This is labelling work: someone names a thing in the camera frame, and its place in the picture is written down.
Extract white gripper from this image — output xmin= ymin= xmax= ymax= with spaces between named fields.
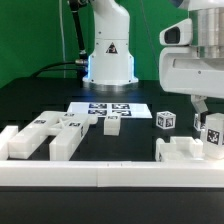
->
xmin=159 ymin=47 xmax=224 ymax=114

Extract white chair seat part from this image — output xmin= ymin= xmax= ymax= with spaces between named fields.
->
xmin=155 ymin=136 xmax=210 ymax=163

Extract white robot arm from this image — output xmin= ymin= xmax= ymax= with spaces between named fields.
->
xmin=83 ymin=0 xmax=224 ymax=113

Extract white chair back part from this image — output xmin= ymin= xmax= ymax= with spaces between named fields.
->
xmin=8 ymin=111 xmax=98 ymax=161

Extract white tagged cube nut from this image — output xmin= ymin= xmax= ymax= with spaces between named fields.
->
xmin=194 ymin=114 xmax=204 ymax=131
xmin=156 ymin=111 xmax=176 ymax=130

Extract white marker sheet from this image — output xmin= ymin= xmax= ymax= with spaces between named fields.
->
xmin=67 ymin=102 xmax=152 ymax=119

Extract white U-shaped fence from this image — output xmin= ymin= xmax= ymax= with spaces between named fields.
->
xmin=0 ymin=126 xmax=224 ymax=188

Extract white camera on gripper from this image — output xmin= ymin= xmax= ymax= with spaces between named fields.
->
xmin=159 ymin=19 xmax=193 ymax=46

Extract black cable hose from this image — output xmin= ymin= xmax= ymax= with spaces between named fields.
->
xmin=31 ymin=0 xmax=90 ymax=78

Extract thin white cable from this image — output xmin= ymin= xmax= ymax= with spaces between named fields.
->
xmin=58 ymin=0 xmax=67 ymax=78

